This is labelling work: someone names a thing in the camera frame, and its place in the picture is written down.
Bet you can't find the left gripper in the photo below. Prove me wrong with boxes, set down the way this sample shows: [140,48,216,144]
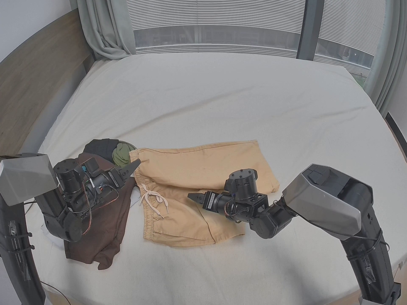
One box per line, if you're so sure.
[91,159,142,194]

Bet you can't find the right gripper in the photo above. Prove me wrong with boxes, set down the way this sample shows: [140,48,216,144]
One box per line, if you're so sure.
[187,191,230,215]

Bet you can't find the tan shorts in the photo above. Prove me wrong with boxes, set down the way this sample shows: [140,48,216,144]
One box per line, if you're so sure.
[129,140,280,246]

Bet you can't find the green garment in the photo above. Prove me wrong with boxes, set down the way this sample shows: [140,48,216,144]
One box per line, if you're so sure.
[111,142,137,168]

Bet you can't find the black garment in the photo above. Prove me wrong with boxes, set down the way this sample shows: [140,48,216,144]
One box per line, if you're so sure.
[84,139,120,163]

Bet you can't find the brown garment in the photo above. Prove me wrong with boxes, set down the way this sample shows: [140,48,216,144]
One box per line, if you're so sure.
[64,153,138,270]

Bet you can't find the grey-green curtain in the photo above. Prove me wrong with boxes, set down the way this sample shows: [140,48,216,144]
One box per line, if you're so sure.
[363,0,407,117]
[67,0,138,61]

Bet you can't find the window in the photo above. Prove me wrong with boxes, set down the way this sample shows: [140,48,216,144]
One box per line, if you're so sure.
[123,0,387,79]

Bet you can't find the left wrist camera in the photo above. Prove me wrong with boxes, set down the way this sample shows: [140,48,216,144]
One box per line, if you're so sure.
[83,158,102,176]

